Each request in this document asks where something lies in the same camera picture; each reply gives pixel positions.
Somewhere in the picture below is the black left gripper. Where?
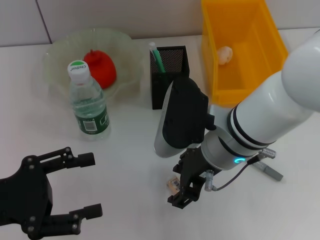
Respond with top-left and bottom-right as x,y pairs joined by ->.
0,146 -> 103,240

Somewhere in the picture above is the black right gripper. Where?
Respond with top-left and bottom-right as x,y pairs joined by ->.
167,146 -> 210,210

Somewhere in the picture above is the beige eraser with barcode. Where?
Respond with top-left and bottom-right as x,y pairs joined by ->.
165,176 -> 181,195

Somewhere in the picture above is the clear green-label water bottle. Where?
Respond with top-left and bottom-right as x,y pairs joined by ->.
66,59 -> 112,142

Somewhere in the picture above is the green pen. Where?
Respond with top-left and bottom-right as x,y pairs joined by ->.
148,41 -> 167,74

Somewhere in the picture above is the white paper ball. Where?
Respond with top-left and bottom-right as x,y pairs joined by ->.
216,45 -> 234,66

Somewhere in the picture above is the black mesh pen holder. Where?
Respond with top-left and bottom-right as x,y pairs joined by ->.
149,45 -> 191,110

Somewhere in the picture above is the grey glitter pen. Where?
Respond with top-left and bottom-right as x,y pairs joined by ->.
252,161 -> 285,182

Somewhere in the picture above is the pale green glass fruit plate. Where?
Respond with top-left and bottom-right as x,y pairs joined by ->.
41,27 -> 141,108

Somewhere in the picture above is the yellow plastic bin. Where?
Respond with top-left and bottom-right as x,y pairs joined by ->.
201,0 -> 290,109

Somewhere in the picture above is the right wrist cable with connector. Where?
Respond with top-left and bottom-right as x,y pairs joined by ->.
204,147 -> 278,193

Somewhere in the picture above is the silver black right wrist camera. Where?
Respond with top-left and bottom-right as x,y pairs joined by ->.
153,76 -> 216,159

